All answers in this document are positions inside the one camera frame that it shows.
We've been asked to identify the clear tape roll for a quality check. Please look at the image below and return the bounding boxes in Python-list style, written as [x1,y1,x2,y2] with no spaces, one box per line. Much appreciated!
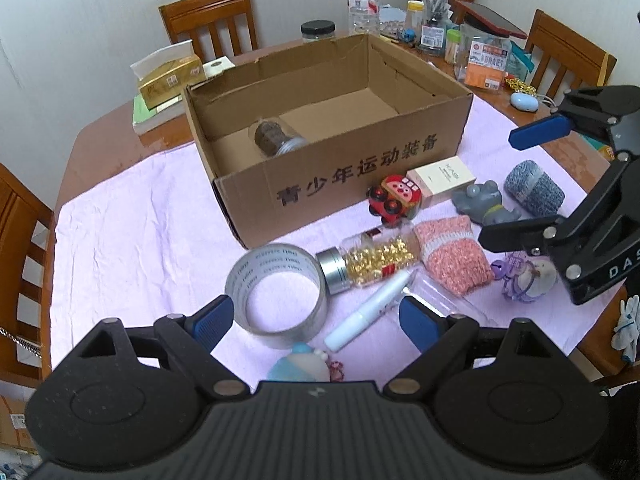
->
[224,244,328,349]

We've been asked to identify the left wooden chair back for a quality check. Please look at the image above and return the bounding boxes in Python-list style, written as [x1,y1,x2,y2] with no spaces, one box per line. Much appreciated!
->
[158,0,259,61]

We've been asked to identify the yellow lid bottle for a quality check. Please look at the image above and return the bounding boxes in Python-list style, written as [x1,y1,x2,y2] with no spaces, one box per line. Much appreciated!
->
[404,0,425,36]

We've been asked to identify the red smartphone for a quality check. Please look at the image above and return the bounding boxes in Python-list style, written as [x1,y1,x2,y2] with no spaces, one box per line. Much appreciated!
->
[456,0,527,39]

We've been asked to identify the light blue mouse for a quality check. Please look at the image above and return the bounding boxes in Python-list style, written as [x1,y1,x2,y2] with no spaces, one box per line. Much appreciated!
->
[510,92,539,113]

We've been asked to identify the clear plastic cup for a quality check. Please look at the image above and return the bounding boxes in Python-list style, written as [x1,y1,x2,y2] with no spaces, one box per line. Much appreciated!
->
[407,270,497,327]

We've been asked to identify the light blue doll toy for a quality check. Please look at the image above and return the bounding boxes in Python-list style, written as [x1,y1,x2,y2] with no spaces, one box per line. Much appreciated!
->
[267,344,345,382]

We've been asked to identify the pink table cloth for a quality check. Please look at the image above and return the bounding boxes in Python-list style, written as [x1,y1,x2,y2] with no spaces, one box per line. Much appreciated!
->
[50,96,620,388]

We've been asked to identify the clear jar brown contents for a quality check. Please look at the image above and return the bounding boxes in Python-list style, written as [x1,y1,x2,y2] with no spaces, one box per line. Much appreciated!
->
[248,117,308,158]

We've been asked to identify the right wooden chair back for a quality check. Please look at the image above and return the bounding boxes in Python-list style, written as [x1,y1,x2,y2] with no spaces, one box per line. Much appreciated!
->
[524,9,617,106]

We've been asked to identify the black lid glass jar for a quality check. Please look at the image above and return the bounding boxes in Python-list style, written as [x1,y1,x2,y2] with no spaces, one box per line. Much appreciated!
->
[300,20,335,42]

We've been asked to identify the beige KASI box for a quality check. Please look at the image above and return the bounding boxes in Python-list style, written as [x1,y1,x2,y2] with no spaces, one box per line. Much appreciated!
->
[406,156,476,209]

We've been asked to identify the blue knitted sleeve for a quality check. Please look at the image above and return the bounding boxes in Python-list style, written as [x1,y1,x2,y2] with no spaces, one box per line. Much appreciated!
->
[504,159,565,218]

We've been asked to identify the clear water bottle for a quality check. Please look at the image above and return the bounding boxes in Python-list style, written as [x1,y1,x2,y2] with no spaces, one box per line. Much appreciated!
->
[347,0,380,35]

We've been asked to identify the gold ornament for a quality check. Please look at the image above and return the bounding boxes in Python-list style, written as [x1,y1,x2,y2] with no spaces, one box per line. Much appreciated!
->
[504,74,537,96]

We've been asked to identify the green cap toothpick holder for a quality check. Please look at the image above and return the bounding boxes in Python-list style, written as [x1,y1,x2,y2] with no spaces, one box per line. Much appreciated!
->
[445,28,461,65]

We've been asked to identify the red toy car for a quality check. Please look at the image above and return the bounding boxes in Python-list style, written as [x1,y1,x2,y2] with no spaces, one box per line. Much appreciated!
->
[367,174,422,226]

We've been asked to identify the near left wooden chair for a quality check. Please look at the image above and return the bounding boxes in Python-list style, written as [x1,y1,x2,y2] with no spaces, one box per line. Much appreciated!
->
[1,167,53,388]

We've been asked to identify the purple keychain toy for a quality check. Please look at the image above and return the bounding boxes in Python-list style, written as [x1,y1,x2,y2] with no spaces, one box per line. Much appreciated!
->
[490,252,558,304]

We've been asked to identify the white glue tube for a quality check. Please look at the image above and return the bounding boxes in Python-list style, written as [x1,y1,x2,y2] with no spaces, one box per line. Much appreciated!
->
[324,269,414,352]

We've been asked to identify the jar of gold capsules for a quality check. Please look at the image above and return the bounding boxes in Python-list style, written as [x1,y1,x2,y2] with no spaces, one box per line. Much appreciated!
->
[316,221,420,295]

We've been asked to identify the glass jar with pens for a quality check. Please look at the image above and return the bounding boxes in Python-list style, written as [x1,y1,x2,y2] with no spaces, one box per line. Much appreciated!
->
[418,0,454,56]

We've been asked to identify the gold tissue box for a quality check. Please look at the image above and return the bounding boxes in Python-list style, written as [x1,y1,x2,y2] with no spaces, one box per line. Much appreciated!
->
[130,39,206,108]

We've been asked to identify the white work glove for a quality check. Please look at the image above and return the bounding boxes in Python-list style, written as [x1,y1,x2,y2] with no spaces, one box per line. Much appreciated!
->
[611,295,639,364]

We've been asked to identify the brown cardboard box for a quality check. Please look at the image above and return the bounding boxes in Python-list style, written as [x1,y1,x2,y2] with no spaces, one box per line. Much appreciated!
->
[183,35,473,248]

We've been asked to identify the pink knitted sleeve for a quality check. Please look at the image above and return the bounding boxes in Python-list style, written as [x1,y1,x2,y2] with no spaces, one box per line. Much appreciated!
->
[413,216,494,296]

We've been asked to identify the small blue toy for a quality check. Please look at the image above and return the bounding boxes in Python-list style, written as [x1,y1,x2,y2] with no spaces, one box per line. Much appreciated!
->
[399,28,416,44]

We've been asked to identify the green white book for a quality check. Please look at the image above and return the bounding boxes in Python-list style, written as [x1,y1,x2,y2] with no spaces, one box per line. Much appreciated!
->
[131,55,238,137]

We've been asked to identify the grey hippo toy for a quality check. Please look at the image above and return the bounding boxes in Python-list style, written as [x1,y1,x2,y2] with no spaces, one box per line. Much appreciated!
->
[451,180,521,226]

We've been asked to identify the clear box orange label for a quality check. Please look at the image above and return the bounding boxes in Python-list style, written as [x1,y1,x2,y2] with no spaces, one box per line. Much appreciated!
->
[454,23,511,91]

